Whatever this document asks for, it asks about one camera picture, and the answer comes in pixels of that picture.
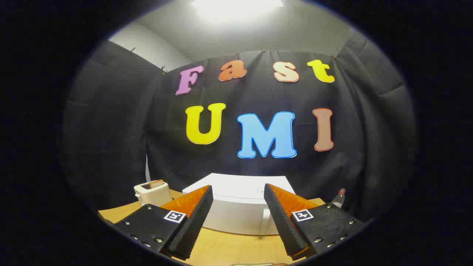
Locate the clear bottle red label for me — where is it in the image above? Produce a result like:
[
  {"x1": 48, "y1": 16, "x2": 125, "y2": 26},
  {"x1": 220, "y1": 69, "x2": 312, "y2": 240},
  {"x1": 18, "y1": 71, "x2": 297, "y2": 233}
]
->
[{"x1": 331, "y1": 188, "x2": 346, "y2": 209}]

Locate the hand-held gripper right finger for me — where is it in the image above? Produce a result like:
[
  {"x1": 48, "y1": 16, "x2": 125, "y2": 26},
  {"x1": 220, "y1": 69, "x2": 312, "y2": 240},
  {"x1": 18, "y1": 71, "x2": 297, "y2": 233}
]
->
[{"x1": 264, "y1": 184, "x2": 366, "y2": 260}]

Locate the ceiling light panel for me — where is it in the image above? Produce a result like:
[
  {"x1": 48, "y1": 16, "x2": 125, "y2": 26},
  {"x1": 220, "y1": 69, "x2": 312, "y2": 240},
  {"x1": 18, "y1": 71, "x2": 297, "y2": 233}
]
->
[{"x1": 190, "y1": 0, "x2": 283, "y2": 15}]

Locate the white toaster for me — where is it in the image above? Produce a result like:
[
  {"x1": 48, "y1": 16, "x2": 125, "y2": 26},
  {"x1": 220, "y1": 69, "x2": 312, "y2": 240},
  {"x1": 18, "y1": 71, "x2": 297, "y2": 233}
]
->
[{"x1": 134, "y1": 180, "x2": 173, "y2": 207}]

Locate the white microwave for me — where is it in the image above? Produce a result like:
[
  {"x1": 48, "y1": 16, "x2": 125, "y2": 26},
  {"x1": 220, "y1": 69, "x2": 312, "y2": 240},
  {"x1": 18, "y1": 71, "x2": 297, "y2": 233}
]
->
[{"x1": 182, "y1": 173, "x2": 296, "y2": 236}]

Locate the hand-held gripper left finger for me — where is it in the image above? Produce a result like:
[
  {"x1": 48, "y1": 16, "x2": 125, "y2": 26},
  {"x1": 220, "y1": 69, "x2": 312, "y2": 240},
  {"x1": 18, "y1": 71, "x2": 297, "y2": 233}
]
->
[{"x1": 113, "y1": 185, "x2": 214, "y2": 260}]

